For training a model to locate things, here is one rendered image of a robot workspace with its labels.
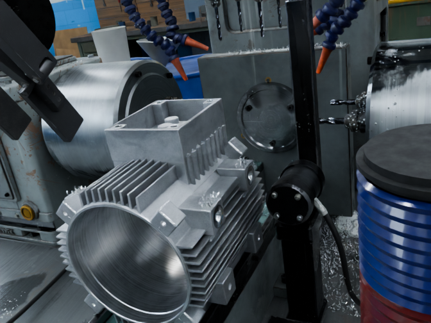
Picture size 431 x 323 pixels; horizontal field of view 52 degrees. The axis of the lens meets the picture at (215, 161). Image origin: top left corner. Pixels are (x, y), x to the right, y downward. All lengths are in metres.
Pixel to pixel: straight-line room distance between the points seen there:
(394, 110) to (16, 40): 0.45
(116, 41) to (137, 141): 2.35
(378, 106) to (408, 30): 4.24
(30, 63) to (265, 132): 0.61
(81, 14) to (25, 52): 6.73
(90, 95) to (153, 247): 0.35
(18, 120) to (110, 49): 2.36
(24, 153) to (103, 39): 1.93
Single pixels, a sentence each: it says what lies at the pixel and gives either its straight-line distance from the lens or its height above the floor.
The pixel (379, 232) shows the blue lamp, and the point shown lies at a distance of 0.17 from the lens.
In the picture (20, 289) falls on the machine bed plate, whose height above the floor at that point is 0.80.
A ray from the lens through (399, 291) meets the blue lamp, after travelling 0.18.
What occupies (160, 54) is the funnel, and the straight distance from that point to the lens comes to 2.36.
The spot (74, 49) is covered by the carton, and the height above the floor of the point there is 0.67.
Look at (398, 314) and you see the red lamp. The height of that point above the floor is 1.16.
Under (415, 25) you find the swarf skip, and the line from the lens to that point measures 4.86.
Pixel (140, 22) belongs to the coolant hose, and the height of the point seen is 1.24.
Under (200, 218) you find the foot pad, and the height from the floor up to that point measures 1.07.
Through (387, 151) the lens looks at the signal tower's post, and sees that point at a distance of 0.18.
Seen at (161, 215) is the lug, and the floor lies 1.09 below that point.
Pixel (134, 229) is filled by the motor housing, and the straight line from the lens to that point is 0.63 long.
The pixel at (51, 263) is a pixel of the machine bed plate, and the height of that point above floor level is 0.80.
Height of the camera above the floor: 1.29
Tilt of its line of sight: 22 degrees down
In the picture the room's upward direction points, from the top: 9 degrees counter-clockwise
